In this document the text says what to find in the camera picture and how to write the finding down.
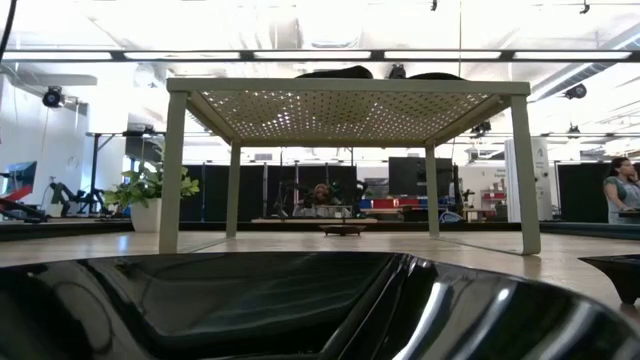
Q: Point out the white pillar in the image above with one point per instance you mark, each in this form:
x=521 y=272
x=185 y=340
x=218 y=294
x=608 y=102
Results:
x=544 y=175

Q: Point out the black partition screen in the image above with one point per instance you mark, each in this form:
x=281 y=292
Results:
x=255 y=192
x=575 y=190

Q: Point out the black partition panel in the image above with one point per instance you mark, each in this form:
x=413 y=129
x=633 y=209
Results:
x=405 y=175

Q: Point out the curved clamp bracket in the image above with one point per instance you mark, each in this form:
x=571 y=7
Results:
x=450 y=215

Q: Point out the blue monitor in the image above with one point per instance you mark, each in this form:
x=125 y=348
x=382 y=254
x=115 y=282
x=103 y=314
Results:
x=22 y=175

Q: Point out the black leaf-shaped plate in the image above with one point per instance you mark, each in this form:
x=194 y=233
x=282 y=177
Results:
x=435 y=76
x=250 y=305

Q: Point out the wooden table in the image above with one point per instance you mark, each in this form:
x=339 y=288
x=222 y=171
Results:
x=270 y=220

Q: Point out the green plant in white pot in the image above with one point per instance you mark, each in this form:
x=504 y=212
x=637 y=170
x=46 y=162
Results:
x=142 y=217

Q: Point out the black ceiling spotlight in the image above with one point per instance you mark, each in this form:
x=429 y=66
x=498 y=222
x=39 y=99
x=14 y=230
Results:
x=52 y=97
x=397 y=71
x=480 y=127
x=573 y=130
x=575 y=91

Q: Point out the black wavy square plate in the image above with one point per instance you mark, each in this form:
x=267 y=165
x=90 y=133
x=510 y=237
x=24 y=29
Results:
x=335 y=73

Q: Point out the person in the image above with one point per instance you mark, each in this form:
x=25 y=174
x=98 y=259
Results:
x=322 y=192
x=620 y=195

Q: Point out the small black square plate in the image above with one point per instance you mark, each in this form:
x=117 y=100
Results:
x=617 y=275
x=343 y=230

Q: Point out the white perforated metal rack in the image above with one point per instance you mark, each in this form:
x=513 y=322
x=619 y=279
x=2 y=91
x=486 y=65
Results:
x=350 y=86

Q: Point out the blue storage bin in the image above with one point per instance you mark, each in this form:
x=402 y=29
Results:
x=444 y=202

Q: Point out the red storage bin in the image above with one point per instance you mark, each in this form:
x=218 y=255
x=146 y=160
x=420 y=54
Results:
x=395 y=203

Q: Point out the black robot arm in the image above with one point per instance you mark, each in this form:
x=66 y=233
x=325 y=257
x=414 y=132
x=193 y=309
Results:
x=300 y=197
x=57 y=192
x=359 y=192

